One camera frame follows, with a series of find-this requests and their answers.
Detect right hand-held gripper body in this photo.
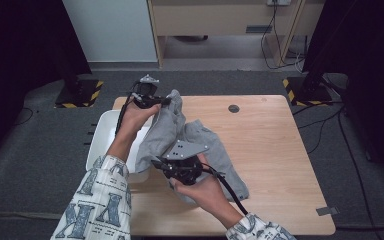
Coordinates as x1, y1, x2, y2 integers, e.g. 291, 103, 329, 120
163, 139, 210, 186

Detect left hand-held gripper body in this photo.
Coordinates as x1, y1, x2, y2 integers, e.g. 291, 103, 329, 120
131, 74, 161, 109

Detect grey shorts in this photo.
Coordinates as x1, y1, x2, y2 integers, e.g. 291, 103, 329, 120
134, 89, 250, 205

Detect white plastic bin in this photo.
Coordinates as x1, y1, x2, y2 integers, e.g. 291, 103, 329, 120
85, 109, 154, 184

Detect person's left hand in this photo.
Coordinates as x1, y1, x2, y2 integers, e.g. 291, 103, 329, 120
114, 101, 163, 141

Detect person's right hand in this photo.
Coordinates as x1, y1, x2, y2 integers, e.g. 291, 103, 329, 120
169, 154, 231, 218

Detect black yellow striped stand base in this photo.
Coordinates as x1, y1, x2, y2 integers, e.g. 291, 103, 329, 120
282, 75, 334, 108
54, 79, 104, 109

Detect black floor tape marks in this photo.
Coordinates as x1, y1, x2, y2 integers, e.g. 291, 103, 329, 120
83, 123, 100, 146

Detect white panel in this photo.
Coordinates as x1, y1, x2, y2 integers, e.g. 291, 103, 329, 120
61, 0, 158, 63

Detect dark curtain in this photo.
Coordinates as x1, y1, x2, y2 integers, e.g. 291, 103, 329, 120
301, 0, 384, 188
0, 0, 93, 168

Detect grey floor strip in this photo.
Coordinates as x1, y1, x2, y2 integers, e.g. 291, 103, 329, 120
0, 211, 64, 221

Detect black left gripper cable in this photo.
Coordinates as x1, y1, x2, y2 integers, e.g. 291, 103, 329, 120
114, 89, 138, 136

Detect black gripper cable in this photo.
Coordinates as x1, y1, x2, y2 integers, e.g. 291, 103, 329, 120
114, 89, 138, 136
201, 164, 249, 216

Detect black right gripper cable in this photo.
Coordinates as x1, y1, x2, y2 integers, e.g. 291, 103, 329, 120
201, 164, 249, 216

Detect thin looped black cable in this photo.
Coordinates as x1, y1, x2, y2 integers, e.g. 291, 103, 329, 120
13, 106, 39, 127

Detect black power strip cable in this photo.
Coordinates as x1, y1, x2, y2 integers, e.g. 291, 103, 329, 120
260, 0, 306, 71

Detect long black floor cable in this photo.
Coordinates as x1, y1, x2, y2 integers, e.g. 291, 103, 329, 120
293, 99, 379, 240

